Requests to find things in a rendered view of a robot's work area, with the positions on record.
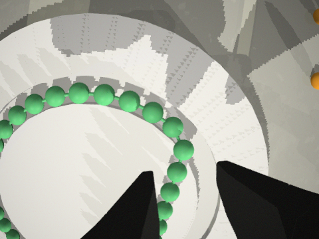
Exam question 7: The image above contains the white round board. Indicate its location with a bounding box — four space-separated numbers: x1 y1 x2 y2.
0 13 268 239

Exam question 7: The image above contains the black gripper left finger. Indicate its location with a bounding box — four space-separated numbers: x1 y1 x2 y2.
80 170 160 239

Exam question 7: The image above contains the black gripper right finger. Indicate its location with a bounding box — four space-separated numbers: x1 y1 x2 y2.
216 161 319 239

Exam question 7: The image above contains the orange sphere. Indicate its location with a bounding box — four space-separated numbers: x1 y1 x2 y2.
313 9 319 24
310 72 319 90

